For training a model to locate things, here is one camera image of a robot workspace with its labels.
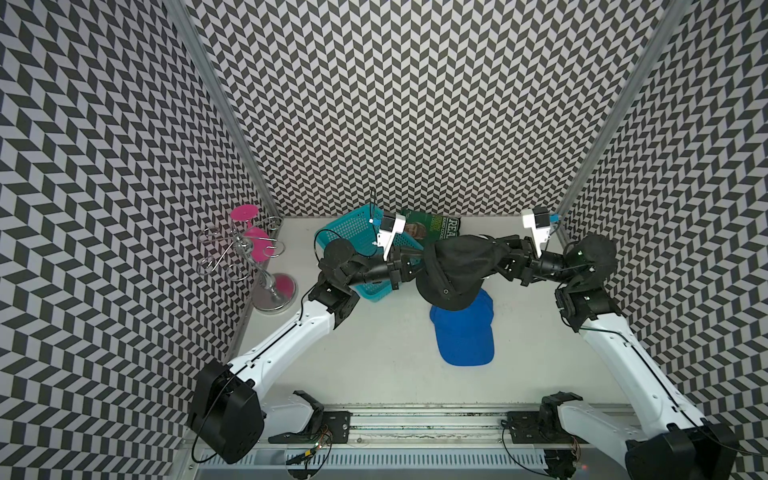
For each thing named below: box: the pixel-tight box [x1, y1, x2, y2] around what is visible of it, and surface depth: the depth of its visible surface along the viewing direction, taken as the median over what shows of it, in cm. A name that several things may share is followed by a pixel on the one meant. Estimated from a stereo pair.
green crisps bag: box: [402, 209, 462, 246], surface depth 114 cm
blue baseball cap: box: [430, 289, 495, 366], surface depth 90 cm
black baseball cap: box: [416, 234, 511, 311], surface depth 56 cm
